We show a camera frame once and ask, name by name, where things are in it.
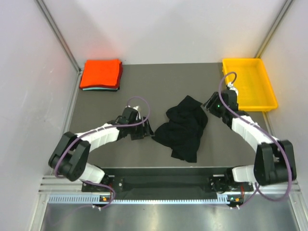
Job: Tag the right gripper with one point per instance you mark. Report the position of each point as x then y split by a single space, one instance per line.
213 99

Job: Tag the left aluminium frame post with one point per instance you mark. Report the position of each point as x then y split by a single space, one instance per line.
56 31

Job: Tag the grey slotted cable duct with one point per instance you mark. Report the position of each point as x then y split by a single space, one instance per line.
82 199

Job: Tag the yellow plastic tray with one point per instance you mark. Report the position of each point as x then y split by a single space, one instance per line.
253 84

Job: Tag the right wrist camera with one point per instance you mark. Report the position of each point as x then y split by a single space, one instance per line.
230 86

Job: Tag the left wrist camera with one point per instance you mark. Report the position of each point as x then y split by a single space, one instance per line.
133 113

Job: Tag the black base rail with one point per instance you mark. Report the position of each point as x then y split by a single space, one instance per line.
171 182

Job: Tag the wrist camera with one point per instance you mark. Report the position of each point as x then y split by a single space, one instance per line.
230 86
133 113

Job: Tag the aluminium frame post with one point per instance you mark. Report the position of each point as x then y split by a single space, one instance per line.
56 31
287 4

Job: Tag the right aluminium frame post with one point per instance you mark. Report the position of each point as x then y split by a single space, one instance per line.
287 4

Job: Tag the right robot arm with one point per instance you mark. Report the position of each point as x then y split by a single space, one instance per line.
274 161

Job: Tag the red folded t-shirt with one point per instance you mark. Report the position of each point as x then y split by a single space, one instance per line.
119 75

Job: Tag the teal folded t-shirt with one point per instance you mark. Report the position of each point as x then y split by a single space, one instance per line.
93 89

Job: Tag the orange folded t-shirt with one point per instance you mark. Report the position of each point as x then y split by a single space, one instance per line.
100 73

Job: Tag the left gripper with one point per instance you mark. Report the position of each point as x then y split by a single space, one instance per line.
144 131

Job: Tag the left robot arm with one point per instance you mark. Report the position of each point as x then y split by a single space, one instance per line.
70 157

